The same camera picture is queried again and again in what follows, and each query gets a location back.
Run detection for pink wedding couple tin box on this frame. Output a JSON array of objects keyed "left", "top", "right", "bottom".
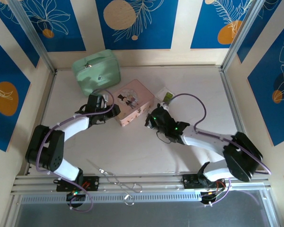
[{"left": 115, "top": 79, "right": 155, "bottom": 128}]

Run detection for clear plastic packet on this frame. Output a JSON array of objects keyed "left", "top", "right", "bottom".
[{"left": 156, "top": 87, "right": 172, "bottom": 101}]

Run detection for mint green zipper pouch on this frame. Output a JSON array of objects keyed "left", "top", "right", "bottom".
[{"left": 71, "top": 49, "right": 122, "bottom": 96}]

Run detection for long metal forceps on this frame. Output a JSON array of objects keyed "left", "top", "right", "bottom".
[{"left": 86, "top": 159, "right": 143, "bottom": 193}]

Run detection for small metal hook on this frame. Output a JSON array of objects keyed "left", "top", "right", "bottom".
[{"left": 124, "top": 192, "right": 136, "bottom": 206}]

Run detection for aluminium front rail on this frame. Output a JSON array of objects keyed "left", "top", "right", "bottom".
[{"left": 10, "top": 174, "right": 272, "bottom": 196}]

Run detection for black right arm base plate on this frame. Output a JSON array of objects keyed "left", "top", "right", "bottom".
[{"left": 181, "top": 174, "right": 228, "bottom": 190}]

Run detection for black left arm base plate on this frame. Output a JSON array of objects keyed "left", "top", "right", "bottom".
[{"left": 56, "top": 176, "right": 100, "bottom": 192}]

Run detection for slotted grey cable duct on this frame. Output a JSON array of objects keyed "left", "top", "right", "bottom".
[{"left": 20, "top": 191, "right": 264, "bottom": 204}]

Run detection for small circuit board with wires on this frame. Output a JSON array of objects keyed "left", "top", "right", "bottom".
[
  {"left": 200, "top": 191, "right": 220, "bottom": 202},
  {"left": 66, "top": 191, "right": 87, "bottom": 202}
]

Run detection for aluminium frame post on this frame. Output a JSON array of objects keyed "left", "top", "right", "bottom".
[
  {"left": 221, "top": 0, "right": 264, "bottom": 72},
  {"left": 7, "top": 0, "right": 57, "bottom": 73}
]

